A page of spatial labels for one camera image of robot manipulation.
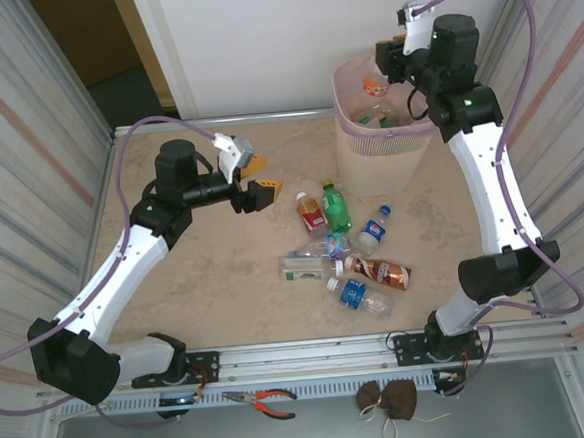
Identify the orange label orange cap bottle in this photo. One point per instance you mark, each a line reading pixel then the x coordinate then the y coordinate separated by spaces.
pixel 375 89

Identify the red gold label tea bottle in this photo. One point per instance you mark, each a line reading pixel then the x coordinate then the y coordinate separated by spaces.
pixel 312 217

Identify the clear square base bottle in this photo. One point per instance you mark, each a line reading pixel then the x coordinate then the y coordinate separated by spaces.
pixel 365 120

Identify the green soda bottle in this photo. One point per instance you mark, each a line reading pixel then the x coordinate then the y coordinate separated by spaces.
pixel 335 208

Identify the green label clear bottle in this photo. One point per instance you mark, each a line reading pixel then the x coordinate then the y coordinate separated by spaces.
pixel 303 268

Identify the colourful label clear bottle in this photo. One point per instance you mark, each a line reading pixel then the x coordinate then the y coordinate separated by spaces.
pixel 336 243

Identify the blue cap cola logo bottle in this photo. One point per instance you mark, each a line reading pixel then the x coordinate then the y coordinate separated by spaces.
pixel 373 231

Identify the blue label white cap bottle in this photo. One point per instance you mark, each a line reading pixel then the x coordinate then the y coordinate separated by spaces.
pixel 355 293

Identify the brown coffee drink bottle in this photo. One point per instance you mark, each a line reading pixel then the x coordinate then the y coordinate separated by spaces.
pixel 381 272

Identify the purple plastic bin liner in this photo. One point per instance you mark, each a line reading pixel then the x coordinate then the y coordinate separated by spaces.
pixel 349 74

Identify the beige ribbed waste bin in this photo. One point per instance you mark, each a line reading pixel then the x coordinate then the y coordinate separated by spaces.
pixel 374 173

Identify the small control board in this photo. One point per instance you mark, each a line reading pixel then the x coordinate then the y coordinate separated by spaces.
pixel 177 401
pixel 446 377

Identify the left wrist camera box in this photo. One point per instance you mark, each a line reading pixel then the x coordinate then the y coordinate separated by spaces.
pixel 239 150

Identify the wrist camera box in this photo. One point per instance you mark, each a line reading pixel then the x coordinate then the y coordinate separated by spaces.
pixel 239 150
pixel 415 12

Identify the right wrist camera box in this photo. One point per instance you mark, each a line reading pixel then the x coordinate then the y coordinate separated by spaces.
pixel 415 12

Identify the aluminium table edge rail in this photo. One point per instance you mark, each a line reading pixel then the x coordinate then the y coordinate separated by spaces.
pixel 215 121

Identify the white door frame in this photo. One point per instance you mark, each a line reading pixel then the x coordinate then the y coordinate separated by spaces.
pixel 159 38

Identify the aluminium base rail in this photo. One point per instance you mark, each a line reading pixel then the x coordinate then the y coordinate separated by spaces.
pixel 306 355

